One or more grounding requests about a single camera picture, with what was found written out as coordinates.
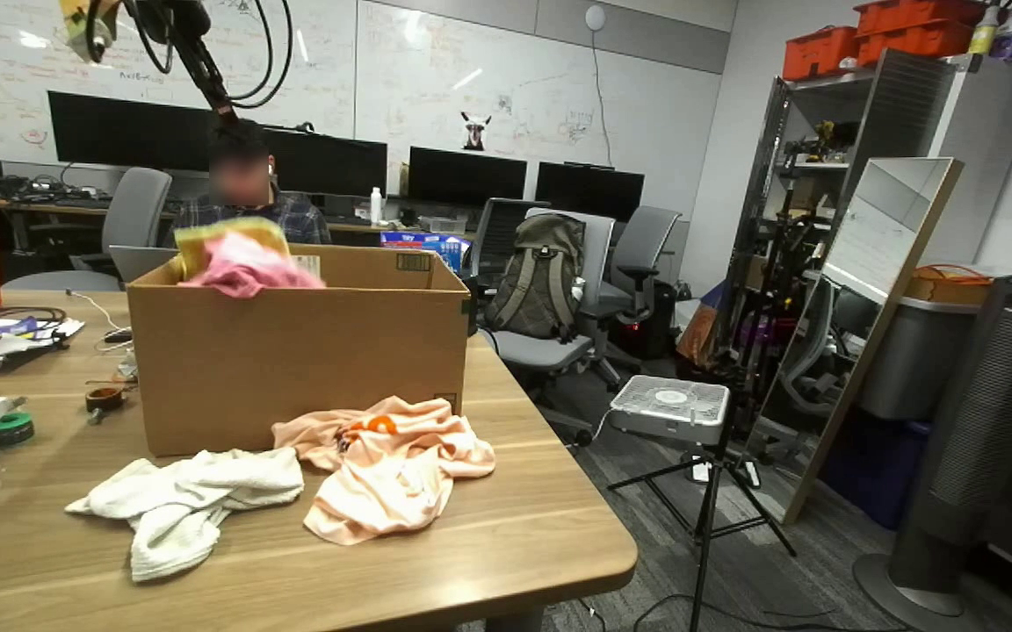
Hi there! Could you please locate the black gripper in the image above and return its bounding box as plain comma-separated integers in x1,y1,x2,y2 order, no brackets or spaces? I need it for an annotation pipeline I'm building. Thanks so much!
118,0,242,124

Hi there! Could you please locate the bright yellow cloth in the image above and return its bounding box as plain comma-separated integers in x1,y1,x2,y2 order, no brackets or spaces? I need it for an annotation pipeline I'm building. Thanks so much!
170,215,296,281

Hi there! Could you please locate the pink cloth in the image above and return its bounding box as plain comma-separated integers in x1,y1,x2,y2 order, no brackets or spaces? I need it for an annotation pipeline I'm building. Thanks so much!
184,227,332,303

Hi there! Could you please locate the brown cardboard box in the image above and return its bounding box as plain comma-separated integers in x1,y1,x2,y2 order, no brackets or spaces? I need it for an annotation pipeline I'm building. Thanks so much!
126,243,474,464

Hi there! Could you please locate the flat white box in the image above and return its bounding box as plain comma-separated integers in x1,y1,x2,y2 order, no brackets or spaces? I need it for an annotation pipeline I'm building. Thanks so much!
608,372,734,451

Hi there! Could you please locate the person in plaid shirt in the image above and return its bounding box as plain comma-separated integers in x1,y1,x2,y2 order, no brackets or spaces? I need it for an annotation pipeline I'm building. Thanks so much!
201,110,332,245

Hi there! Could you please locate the light grey office chair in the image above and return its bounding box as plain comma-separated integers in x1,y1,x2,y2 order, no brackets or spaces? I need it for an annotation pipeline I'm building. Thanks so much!
0,165,184,296

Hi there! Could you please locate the wooden desk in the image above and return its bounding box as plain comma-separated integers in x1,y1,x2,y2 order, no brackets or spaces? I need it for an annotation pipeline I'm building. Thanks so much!
0,191,114,255

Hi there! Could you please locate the dog picture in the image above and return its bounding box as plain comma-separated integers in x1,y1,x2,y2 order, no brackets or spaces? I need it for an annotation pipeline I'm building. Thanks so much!
456,110,496,156

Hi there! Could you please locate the blue snack bag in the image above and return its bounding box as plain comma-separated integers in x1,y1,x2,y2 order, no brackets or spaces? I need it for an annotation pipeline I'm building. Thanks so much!
381,227,474,279

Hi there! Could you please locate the dark mesh office chair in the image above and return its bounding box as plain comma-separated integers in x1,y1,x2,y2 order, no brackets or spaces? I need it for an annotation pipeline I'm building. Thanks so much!
471,194,534,293

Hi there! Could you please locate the stack of magazines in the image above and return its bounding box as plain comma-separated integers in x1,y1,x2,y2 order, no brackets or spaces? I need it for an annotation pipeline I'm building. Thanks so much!
0,309,92,379

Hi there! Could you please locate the small orange-brown roll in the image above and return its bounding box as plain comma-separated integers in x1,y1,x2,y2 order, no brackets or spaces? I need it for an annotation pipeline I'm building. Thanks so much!
86,384,134,420

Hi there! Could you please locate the olive backpack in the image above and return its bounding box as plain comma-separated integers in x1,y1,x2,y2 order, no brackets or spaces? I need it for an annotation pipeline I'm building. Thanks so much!
485,211,592,343

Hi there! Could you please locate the green tape roll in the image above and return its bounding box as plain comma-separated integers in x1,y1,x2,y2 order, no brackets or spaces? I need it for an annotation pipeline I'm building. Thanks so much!
0,406,39,451

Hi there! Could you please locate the white cloth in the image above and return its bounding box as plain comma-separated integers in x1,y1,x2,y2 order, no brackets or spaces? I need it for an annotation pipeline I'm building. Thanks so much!
62,445,308,586

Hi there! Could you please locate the peach cloth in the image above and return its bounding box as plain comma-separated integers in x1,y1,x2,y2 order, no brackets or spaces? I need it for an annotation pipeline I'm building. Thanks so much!
270,392,499,550

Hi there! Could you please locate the small orange bin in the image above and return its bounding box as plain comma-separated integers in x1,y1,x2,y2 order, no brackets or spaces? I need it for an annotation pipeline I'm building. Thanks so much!
780,25,864,84

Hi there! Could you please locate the black tripod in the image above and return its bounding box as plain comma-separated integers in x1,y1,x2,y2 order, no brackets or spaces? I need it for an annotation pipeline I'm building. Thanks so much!
608,406,803,632

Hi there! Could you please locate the metal shelf unit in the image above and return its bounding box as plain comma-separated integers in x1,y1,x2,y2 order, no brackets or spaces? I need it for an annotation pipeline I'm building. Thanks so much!
725,45,1012,469

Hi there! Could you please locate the wood framed whiteboard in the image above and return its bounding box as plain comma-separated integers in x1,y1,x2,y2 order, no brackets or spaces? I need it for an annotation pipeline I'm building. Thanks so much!
783,156,966,528

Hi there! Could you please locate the large orange bin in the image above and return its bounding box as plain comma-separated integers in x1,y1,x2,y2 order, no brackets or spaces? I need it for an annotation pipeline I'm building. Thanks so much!
853,0,990,68

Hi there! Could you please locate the grey trash bin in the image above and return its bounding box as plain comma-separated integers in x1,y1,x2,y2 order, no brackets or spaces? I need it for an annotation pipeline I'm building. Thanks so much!
858,293,982,426

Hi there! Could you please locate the orange tray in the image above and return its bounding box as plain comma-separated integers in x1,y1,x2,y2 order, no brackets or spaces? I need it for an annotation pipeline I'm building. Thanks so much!
902,260,997,309

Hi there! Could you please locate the blue bin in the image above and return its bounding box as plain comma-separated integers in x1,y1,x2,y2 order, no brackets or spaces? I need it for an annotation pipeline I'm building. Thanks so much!
821,406,935,531

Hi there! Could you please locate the tall grey cylinder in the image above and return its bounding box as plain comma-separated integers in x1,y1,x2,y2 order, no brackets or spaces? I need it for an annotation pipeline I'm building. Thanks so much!
891,272,1012,599

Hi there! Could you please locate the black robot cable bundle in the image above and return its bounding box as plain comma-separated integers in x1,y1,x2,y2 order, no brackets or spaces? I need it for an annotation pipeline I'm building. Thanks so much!
132,0,299,112

